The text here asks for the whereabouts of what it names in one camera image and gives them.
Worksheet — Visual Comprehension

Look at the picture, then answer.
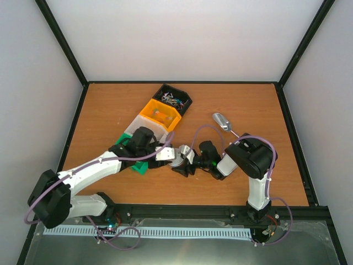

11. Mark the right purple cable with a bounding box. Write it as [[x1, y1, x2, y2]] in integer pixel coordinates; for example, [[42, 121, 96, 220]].
[[190, 124, 293, 246]]

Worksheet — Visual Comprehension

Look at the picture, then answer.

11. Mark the yellow plastic bin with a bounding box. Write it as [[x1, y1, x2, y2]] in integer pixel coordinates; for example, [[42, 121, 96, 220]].
[[140, 99, 181, 132]]

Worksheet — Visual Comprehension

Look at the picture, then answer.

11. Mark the silver metal scoop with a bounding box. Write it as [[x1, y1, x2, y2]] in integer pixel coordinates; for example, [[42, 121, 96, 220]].
[[212, 113, 239, 138]]

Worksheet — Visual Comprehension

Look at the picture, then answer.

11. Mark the black plastic bin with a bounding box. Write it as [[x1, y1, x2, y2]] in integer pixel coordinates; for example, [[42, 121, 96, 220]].
[[152, 84, 192, 116]]

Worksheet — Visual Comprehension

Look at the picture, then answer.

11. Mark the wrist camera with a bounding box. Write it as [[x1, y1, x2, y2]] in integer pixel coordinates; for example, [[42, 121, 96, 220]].
[[180, 145, 196, 165], [156, 147, 175, 161]]

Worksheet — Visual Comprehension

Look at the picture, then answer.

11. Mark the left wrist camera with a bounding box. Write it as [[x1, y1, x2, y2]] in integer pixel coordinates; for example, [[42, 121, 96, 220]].
[[156, 147, 175, 161]]

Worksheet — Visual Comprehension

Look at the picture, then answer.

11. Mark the clear plastic cup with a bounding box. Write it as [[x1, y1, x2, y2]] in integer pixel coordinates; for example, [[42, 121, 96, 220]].
[[169, 153, 184, 167]]

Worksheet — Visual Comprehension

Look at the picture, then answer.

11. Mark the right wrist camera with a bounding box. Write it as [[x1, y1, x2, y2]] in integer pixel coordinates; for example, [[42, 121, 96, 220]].
[[180, 145, 196, 165]]

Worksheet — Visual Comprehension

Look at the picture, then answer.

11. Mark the green plastic bin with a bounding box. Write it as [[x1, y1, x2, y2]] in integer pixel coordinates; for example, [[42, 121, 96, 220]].
[[115, 133, 148, 175]]

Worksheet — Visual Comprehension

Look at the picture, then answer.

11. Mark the white translucent plastic bin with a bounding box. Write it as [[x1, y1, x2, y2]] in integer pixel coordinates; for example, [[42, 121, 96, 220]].
[[124, 114, 169, 144]]

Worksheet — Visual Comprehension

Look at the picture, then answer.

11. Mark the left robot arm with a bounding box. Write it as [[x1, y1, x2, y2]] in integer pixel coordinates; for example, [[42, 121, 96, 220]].
[[28, 126, 175, 229]]

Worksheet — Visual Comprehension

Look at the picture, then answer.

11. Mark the light blue cable duct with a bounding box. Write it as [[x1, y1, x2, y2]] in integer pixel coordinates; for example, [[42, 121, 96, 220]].
[[42, 225, 252, 241]]

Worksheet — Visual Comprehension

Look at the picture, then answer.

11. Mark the white round lid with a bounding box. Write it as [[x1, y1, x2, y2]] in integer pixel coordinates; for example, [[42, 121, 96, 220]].
[[170, 148, 184, 167]]

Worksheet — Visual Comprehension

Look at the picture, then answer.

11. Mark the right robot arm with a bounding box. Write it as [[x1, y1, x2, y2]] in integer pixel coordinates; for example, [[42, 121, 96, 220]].
[[170, 134, 277, 224]]

